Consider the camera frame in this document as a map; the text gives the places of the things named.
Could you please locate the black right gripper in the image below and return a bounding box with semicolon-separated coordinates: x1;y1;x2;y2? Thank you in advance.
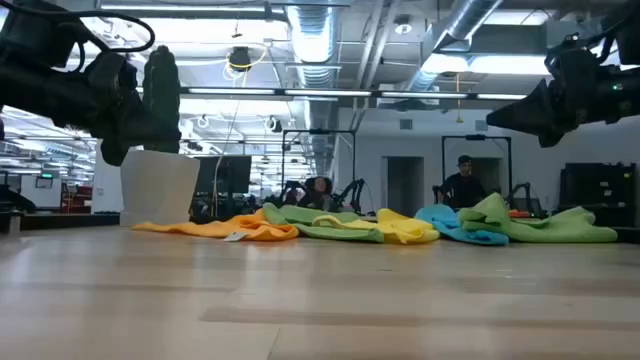
487;34;640;149

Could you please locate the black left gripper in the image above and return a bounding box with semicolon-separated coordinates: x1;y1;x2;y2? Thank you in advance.
0;52;182;167

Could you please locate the light green microfiber towel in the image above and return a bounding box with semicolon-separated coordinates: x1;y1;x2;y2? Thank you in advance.
458;192;619;245

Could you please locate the blue microfiber towel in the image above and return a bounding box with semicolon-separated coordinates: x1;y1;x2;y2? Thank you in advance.
414;203;510;247

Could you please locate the yellow microfiber towel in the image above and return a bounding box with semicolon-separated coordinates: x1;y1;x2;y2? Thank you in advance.
312;208;441;246

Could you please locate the orange microfiber towel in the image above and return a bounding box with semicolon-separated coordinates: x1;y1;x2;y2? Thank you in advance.
132;208;300;243

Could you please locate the dark green microfiber towel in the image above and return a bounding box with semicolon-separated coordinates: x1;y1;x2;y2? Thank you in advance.
262;202;385;245

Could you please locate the green cactus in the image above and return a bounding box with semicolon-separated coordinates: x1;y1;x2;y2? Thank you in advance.
142;44;182;154

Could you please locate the white hexagonal plant pot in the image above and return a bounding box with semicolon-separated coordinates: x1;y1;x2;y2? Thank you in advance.
119;149;201;227

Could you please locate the black shelf cabinet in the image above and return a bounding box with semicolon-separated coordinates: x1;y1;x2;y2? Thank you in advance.
558;162;638;227

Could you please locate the person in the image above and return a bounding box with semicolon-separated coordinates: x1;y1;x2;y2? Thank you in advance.
298;175;335;211
438;154;489;210

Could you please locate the black computer monitor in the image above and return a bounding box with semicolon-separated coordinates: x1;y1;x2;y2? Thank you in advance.
193;155;253;197

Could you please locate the long ceiling light bar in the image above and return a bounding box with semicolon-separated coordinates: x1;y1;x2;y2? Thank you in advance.
180;86;529;102

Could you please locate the black metal frame stand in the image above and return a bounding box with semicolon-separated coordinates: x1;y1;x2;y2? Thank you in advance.
441;133;513;209
281;128;357;201

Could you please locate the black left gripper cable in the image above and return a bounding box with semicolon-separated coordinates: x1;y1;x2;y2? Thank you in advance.
0;0;157;54

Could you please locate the silver smooth ceiling duct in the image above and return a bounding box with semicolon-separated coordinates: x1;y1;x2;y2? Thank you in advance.
407;0;505;94

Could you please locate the black ceiling cable reel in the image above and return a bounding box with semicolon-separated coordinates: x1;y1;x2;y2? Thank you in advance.
228;45;252;72

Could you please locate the silver ribbed ceiling duct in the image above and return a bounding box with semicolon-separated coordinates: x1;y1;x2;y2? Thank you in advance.
286;0;342;90

